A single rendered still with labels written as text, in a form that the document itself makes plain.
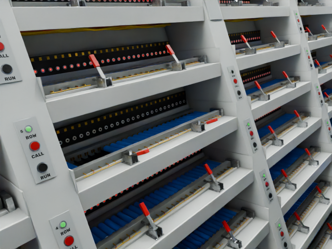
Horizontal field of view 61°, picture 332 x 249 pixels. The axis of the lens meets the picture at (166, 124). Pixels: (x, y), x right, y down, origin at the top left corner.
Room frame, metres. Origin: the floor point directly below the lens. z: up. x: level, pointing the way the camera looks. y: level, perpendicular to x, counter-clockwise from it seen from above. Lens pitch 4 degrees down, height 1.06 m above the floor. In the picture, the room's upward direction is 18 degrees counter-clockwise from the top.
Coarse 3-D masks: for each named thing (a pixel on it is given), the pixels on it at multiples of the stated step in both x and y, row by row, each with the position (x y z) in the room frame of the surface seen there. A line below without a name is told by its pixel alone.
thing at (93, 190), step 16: (176, 112) 1.04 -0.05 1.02; (224, 112) 1.00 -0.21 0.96; (128, 128) 0.89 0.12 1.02; (208, 128) 0.88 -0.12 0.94; (224, 128) 0.92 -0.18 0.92; (80, 144) 0.78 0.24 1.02; (176, 144) 0.77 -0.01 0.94; (192, 144) 0.81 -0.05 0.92; (208, 144) 0.86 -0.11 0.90; (80, 160) 0.75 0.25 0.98; (144, 160) 0.69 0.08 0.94; (160, 160) 0.72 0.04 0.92; (176, 160) 0.77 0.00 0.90; (96, 176) 0.64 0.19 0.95; (112, 176) 0.62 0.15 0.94; (128, 176) 0.66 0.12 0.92; (144, 176) 0.69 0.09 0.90; (80, 192) 0.57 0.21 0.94; (96, 192) 0.60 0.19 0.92; (112, 192) 0.63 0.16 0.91
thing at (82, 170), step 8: (216, 112) 0.98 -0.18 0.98; (192, 120) 0.91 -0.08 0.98; (200, 120) 0.92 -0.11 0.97; (176, 128) 0.84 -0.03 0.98; (184, 128) 0.87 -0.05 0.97; (152, 136) 0.79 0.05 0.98; (160, 136) 0.80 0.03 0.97; (168, 136) 0.82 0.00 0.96; (176, 136) 0.82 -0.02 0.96; (136, 144) 0.74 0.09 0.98; (144, 144) 0.76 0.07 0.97; (152, 144) 0.76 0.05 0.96; (120, 152) 0.70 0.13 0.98; (96, 160) 0.67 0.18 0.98; (104, 160) 0.67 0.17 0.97; (112, 160) 0.69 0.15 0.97; (80, 168) 0.63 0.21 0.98; (88, 168) 0.65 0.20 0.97; (96, 168) 0.66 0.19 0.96; (104, 168) 0.65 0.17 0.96; (80, 176) 0.63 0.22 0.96
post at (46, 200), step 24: (0, 0) 0.56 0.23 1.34; (24, 48) 0.57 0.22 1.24; (24, 72) 0.56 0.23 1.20; (0, 96) 0.52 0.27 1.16; (24, 96) 0.55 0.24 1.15; (0, 120) 0.51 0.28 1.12; (48, 120) 0.56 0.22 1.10; (0, 144) 0.52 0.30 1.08; (48, 144) 0.55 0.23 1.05; (0, 168) 0.58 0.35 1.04; (24, 168) 0.52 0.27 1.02; (24, 192) 0.51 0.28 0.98; (48, 192) 0.53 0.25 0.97; (72, 192) 0.56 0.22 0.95; (48, 216) 0.52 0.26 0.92; (72, 216) 0.55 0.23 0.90; (48, 240) 0.51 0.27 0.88
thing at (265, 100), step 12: (252, 72) 1.40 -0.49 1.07; (264, 72) 1.49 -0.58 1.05; (276, 72) 1.55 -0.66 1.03; (288, 72) 1.50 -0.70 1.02; (300, 72) 1.45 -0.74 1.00; (252, 84) 1.40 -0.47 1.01; (264, 84) 1.39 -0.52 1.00; (276, 84) 1.33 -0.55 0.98; (288, 84) 1.33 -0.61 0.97; (300, 84) 1.37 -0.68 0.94; (252, 96) 1.18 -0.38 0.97; (264, 96) 1.14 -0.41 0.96; (276, 96) 1.19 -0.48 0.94; (288, 96) 1.25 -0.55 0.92; (252, 108) 1.05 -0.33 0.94; (264, 108) 1.10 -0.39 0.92
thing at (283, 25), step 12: (252, 0) 1.56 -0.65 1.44; (264, 0) 1.51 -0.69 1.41; (264, 24) 1.54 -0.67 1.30; (276, 24) 1.49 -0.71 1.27; (288, 24) 1.45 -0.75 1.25; (264, 36) 1.55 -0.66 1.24; (276, 36) 1.51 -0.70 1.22; (300, 48) 1.43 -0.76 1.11; (276, 60) 1.53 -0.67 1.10; (288, 60) 1.49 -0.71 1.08; (300, 60) 1.44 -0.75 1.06; (312, 60) 1.49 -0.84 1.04; (312, 72) 1.46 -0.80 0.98; (312, 84) 1.43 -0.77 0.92; (300, 96) 1.48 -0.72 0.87; (312, 96) 1.44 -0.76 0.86; (324, 108) 1.47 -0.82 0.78; (324, 120) 1.44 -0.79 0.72; (324, 132) 1.43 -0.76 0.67
